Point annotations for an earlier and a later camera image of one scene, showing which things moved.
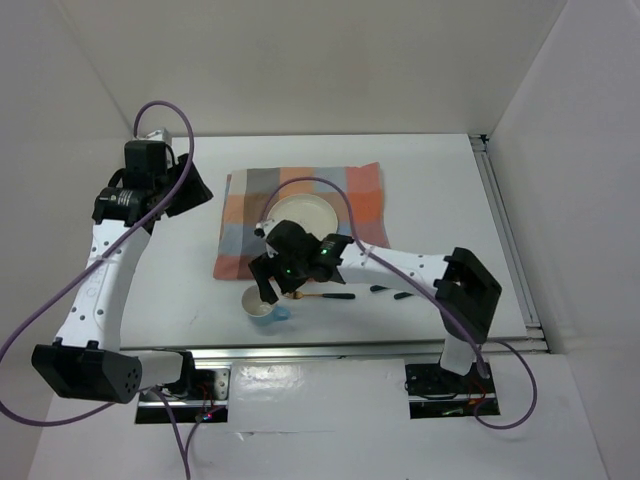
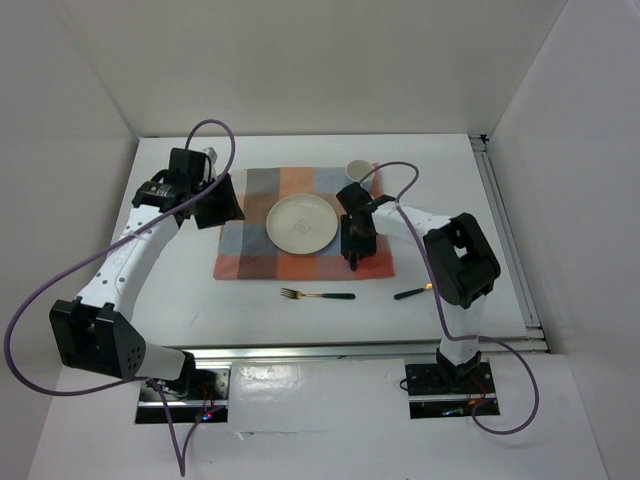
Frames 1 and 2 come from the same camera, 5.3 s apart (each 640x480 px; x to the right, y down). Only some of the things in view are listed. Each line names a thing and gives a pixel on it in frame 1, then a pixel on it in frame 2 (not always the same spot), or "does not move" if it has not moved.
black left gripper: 197,192 -> 227,209
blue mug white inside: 260,312 -> 360,171
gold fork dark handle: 340,296 does not move
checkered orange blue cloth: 355,190 does not move
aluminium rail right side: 510,243 does not move
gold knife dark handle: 402,295 does not move
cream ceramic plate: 314,212 does not move
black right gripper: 264,267 -> 348,244
